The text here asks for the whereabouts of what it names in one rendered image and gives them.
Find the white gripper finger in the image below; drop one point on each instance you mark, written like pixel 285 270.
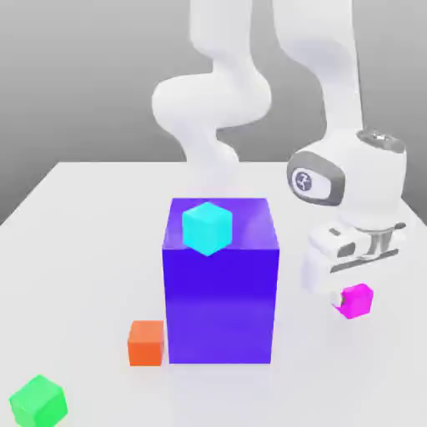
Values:
pixel 335 298

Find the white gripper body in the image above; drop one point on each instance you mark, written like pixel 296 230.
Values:
pixel 347 275

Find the small magenta cube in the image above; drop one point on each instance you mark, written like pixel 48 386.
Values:
pixel 357 301

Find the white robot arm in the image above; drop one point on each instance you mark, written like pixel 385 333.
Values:
pixel 213 100

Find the small cyan cube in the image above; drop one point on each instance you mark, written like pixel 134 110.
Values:
pixel 206 229

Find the small orange cube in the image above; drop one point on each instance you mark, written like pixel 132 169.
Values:
pixel 145 343

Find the small green cube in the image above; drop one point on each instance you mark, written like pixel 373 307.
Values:
pixel 37 402

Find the large purple box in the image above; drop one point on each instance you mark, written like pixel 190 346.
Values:
pixel 220 300

